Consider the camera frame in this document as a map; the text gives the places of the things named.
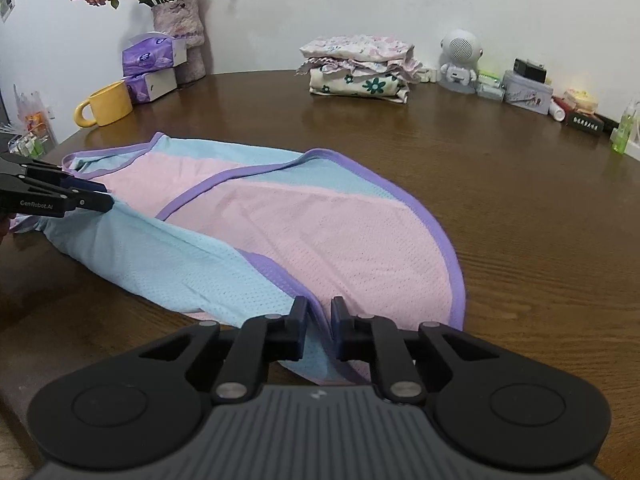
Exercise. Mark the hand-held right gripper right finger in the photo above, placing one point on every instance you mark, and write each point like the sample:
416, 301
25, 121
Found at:
340, 330

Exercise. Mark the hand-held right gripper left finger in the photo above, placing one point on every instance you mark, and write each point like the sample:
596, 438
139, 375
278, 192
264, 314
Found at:
299, 330

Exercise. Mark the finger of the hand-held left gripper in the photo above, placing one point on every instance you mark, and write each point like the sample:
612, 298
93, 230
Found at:
92, 202
45, 170

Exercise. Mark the pink blue mesh vest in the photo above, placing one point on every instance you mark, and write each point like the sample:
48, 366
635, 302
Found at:
300, 220

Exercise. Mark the yellow mug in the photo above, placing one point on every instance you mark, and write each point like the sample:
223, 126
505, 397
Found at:
112, 105

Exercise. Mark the purple tissue pack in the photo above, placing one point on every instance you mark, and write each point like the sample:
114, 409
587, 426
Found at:
142, 87
150, 55

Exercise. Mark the purple vase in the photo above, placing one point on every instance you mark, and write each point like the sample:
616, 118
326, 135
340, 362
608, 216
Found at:
177, 17

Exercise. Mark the folded lilac ruffled cloth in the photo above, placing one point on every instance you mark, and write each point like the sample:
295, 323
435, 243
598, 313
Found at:
320, 64

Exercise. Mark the folded pink floral cloth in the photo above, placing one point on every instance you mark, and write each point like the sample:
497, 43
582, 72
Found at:
350, 46

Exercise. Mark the small green white pack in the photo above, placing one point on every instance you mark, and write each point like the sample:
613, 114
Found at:
489, 76

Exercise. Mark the silver tin box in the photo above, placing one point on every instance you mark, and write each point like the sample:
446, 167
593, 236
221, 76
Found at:
525, 92

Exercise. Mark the white astronaut speaker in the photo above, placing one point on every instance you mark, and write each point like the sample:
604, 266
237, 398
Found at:
460, 47

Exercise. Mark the small white tube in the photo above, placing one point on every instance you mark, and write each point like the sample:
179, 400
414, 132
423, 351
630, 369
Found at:
557, 110

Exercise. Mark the flat red box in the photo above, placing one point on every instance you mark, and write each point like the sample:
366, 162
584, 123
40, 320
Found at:
562, 102

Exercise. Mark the black box with label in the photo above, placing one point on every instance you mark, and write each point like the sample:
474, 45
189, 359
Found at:
585, 125

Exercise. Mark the black charger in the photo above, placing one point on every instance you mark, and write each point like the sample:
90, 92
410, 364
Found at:
530, 70

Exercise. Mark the green spray bottle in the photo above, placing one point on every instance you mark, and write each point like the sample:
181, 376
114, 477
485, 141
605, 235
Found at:
622, 135

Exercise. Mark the white power strip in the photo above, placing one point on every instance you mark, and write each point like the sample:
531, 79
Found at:
636, 145

